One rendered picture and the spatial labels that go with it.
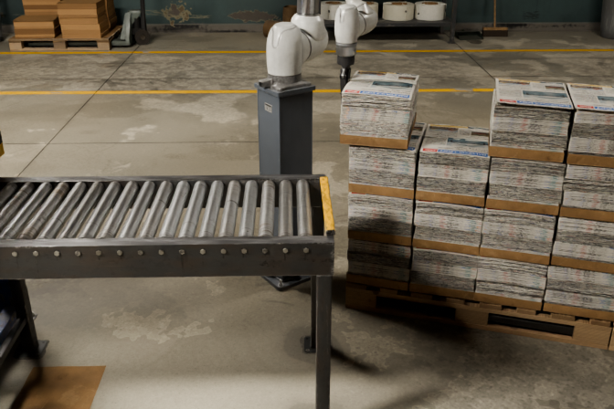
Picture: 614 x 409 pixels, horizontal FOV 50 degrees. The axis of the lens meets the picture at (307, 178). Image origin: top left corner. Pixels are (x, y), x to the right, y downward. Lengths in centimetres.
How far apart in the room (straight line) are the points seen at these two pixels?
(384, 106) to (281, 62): 53
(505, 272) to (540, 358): 39
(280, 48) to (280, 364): 135
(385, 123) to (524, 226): 72
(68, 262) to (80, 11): 653
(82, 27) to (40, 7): 74
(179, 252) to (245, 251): 21
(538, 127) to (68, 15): 675
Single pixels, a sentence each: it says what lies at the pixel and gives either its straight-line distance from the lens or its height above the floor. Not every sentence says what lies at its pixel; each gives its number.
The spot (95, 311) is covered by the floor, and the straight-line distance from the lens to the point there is 333.
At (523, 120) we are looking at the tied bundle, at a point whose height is 100.
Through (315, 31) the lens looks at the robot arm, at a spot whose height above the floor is 122.
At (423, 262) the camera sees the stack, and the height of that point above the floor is 30.
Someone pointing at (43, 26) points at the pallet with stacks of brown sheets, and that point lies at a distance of 875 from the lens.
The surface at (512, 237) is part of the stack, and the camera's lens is 293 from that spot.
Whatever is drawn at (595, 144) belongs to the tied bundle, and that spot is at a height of 93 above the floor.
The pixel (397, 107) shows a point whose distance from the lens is 271.
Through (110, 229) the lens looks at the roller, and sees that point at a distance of 228.
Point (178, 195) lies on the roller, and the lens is 246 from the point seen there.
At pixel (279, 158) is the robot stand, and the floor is 68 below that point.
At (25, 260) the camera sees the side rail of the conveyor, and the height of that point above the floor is 75.
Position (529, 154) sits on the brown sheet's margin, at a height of 86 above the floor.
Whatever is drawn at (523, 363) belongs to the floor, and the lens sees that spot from 303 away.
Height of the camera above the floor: 183
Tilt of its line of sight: 24 degrees down
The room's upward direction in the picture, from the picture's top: straight up
